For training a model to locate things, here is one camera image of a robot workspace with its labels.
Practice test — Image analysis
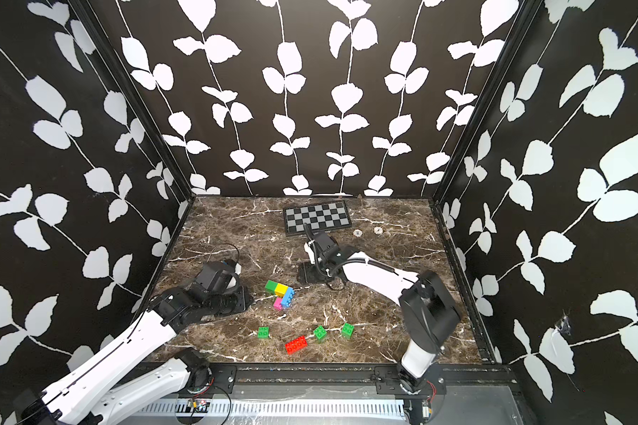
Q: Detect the green lego brick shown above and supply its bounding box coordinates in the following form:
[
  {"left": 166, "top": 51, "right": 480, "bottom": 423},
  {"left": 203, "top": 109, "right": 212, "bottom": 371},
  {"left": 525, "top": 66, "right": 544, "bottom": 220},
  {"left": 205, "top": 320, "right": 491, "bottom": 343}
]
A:
[
  {"left": 257, "top": 327, "right": 269, "bottom": 339},
  {"left": 340, "top": 323, "right": 354, "bottom": 339},
  {"left": 313, "top": 326, "right": 328, "bottom": 342},
  {"left": 265, "top": 280, "right": 278, "bottom": 294}
]

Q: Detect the white slotted cable duct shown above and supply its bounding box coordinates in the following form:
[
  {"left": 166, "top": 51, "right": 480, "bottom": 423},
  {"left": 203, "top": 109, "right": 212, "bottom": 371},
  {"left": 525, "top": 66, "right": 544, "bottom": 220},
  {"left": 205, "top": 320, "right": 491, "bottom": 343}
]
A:
[{"left": 133, "top": 398, "right": 407, "bottom": 420}]

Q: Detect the black grey checkerboard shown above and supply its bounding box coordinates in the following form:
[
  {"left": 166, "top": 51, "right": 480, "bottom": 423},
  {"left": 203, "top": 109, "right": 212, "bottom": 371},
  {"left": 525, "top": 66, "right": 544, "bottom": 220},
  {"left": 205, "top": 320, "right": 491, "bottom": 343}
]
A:
[{"left": 283, "top": 200, "right": 352, "bottom": 236}]

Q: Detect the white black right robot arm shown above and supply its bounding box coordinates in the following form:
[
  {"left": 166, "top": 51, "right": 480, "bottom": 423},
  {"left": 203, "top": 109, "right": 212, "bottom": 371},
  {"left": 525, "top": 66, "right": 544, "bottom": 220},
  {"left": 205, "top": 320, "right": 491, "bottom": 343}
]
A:
[{"left": 298, "top": 229, "right": 462, "bottom": 393}]

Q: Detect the pink lego brick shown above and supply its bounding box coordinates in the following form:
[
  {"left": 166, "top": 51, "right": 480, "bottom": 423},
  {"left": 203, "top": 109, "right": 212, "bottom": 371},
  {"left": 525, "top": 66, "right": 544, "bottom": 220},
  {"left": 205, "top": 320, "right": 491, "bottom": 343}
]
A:
[{"left": 273, "top": 297, "right": 284, "bottom": 311}]

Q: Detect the red lego brick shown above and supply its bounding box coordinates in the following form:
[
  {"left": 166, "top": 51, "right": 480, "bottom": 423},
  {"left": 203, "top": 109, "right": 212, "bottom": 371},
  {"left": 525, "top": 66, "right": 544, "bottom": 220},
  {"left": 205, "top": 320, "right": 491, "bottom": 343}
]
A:
[{"left": 285, "top": 336, "right": 308, "bottom": 355}]

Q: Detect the black front frame rail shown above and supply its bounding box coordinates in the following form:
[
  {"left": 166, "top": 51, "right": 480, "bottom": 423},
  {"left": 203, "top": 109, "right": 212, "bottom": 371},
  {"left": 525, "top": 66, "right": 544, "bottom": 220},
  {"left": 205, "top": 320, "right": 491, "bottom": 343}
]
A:
[{"left": 137, "top": 362, "right": 522, "bottom": 397}]

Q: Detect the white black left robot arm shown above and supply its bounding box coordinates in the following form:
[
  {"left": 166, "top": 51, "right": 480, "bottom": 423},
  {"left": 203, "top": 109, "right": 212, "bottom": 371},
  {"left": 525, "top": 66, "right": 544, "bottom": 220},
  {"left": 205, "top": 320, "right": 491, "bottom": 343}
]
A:
[{"left": 14, "top": 260, "right": 253, "bottom": 424}]

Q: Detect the blue lego brick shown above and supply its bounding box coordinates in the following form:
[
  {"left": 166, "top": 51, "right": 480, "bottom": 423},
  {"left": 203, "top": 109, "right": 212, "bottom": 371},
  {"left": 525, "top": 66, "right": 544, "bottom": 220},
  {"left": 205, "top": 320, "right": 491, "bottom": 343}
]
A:
[{"left": 281, "top": 288, "right": 295, "bottom": 309}]

